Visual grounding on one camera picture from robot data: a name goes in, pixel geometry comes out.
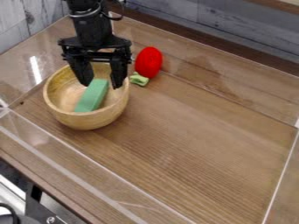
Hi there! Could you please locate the brown wooden bowl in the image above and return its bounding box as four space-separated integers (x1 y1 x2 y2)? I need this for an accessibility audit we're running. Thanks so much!
42 63 129 130

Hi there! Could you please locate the green rectangular block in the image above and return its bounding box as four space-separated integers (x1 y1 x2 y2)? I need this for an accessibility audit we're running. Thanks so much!
74 79 108 112

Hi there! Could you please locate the black cable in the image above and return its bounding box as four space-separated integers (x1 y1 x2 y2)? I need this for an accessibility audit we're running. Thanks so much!
0 202 21 224

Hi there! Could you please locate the black table leg bracket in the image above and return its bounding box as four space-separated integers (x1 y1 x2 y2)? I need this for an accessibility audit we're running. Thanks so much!
24 185 66 224

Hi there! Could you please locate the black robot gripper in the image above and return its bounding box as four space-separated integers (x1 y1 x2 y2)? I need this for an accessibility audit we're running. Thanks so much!
58 8 132 89

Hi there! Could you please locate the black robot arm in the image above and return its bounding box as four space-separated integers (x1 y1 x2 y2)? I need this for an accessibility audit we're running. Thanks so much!
57 0 132 89

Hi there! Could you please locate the red plush strawberry toy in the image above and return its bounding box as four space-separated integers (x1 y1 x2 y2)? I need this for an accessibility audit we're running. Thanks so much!
129 46 164 87

